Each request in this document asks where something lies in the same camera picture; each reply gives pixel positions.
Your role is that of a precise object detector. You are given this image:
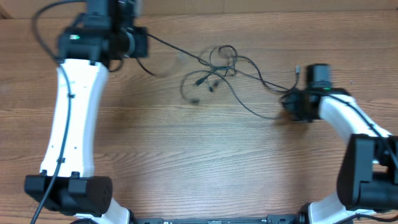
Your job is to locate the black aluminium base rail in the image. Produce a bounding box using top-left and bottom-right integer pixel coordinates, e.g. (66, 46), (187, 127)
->
(130, 212), (310, 224)

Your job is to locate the cardboard back wall panel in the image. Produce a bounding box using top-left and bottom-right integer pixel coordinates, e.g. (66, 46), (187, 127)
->
(1, 0), (397, 19)

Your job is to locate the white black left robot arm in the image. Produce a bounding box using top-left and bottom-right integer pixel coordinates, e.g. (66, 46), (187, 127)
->
(24, 1), (148, 223)

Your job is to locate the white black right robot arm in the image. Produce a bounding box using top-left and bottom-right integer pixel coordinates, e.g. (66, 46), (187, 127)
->
(278, 63), (397, 224)

